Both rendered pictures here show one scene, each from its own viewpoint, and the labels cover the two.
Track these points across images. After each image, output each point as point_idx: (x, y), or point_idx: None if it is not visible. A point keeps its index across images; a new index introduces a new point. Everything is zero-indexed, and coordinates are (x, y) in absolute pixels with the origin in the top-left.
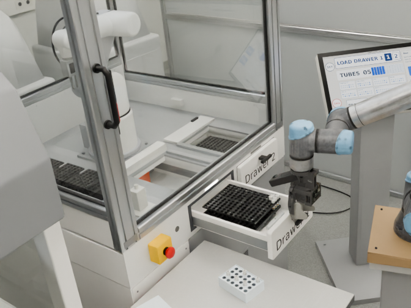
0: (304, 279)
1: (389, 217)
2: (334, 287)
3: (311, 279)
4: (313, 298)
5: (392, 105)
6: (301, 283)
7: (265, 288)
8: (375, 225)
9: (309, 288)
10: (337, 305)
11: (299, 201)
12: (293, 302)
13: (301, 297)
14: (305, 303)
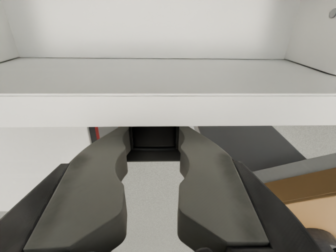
0: (77, 133)
1: (326, 219)
2: None
3: (87, 143)
4: (43, 167)
5: None
6: (60, 132)
7: None
8: (292, 208)
9: (60, 151)
10: None
11: (177, 217)
12: (3, 143)
13: (28, 150)
14: (20, 162)
